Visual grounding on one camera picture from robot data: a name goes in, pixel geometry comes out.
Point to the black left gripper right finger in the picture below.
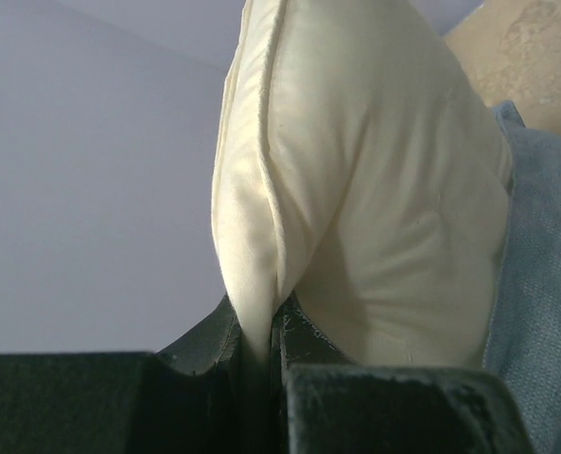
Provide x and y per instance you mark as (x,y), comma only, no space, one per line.
(322,402)

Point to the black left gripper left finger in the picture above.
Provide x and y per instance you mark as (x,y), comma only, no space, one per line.
(182,399)

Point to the cream white pillow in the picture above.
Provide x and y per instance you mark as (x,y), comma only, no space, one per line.
(358,169)

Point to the green beige blue pillowcase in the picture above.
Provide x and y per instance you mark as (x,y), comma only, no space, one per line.
(524,343)

